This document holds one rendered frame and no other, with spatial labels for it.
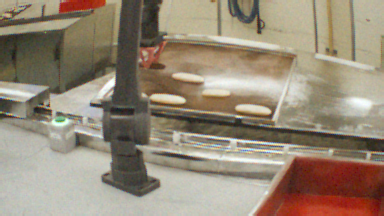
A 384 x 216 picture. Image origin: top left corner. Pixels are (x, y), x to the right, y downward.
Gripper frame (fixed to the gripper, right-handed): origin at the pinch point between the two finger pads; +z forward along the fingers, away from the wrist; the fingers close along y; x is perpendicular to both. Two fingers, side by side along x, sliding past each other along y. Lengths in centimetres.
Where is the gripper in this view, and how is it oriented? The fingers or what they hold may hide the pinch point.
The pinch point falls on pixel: (150, 63)
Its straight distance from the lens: 155.1
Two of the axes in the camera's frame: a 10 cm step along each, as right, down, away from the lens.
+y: -4.8, 4.1, -7.8
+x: 8.8, 1.8, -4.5
